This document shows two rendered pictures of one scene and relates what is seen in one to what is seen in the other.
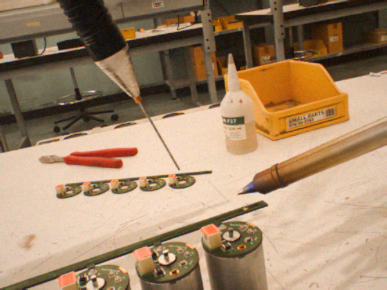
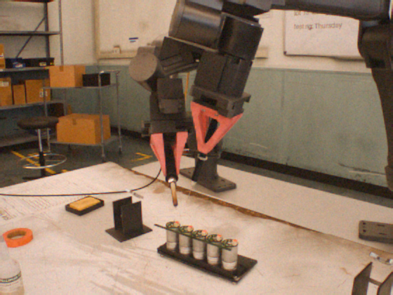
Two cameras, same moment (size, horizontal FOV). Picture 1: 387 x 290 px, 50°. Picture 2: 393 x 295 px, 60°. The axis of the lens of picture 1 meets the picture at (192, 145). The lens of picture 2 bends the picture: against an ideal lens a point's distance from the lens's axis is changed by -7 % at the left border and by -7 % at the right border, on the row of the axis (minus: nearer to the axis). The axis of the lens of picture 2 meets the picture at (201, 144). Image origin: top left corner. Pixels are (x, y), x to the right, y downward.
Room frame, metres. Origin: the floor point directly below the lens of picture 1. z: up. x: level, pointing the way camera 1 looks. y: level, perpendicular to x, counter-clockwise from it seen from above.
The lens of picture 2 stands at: (0.45, 0.47, 1.09)
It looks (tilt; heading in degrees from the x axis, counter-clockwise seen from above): 14 degrees down; 233
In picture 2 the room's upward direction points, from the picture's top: straight up
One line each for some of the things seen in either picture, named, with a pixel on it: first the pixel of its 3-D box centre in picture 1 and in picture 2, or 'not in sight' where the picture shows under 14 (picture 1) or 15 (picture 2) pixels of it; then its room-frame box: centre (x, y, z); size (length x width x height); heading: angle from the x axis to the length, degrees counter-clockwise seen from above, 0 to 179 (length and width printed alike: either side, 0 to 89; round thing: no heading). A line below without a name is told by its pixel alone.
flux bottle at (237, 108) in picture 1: (236, 103); (7, 265); (0.41, -0.05, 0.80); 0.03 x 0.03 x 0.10
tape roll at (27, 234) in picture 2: not in sight; (17, 237); (0.37, -0.23, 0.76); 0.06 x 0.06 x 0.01
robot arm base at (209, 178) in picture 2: not in sight; (205, 166); (-0.15, -0.30, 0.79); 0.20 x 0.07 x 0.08; 85
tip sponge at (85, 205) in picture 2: not in sight; (84, 204); (0.20, -0.31, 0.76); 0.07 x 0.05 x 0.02; 20
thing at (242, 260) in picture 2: not in sight; (205, 258); (0.11, 0.04, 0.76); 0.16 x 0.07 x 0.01; 108
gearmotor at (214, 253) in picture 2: not in sight; (214, 251); (0.12, 0.07, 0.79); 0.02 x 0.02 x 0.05
